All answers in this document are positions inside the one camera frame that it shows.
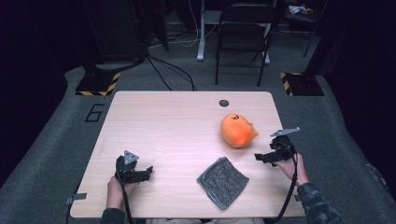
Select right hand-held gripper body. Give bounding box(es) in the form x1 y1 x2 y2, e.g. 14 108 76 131
269 126 301 162

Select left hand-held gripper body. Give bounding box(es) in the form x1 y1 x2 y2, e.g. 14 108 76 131
115 149 140 185

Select orange plush toy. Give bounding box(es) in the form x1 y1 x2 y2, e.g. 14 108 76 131
219 113 260 149

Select grey fluffy cloth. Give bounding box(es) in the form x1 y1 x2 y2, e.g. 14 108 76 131
196 156 250 211

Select person's right hand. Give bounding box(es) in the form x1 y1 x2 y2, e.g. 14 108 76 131
275 153 310 188

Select person's left hand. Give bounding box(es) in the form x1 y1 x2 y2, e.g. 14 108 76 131
106 175 138 209

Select grey tape strip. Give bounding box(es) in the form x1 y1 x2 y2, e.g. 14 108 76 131
64 192 88 205

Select black yellow-striped stand base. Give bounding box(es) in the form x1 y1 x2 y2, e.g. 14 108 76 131
75 72 121 97
279 72 325 97

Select black folding chair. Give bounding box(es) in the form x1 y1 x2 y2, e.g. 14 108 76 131
214 2 281 88

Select white desk leg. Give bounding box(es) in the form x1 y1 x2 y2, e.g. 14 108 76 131
196 0 207 62

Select orange and white object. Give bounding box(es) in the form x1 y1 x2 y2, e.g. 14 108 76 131
288 4 314 16

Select black cabinet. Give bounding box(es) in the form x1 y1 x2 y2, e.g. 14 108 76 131
78 0 148 63

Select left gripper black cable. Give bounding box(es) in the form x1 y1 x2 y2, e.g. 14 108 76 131
115 171 135 224

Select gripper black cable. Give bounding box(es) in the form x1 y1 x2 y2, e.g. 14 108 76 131
272 140 299 224
115 171 135 224

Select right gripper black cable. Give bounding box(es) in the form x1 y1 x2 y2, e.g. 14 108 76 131
272 140 299 224

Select black floor cables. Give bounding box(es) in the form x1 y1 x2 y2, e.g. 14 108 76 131
146 55 197 91

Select white floor cable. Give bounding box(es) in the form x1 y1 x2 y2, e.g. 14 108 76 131
148 0 219 49

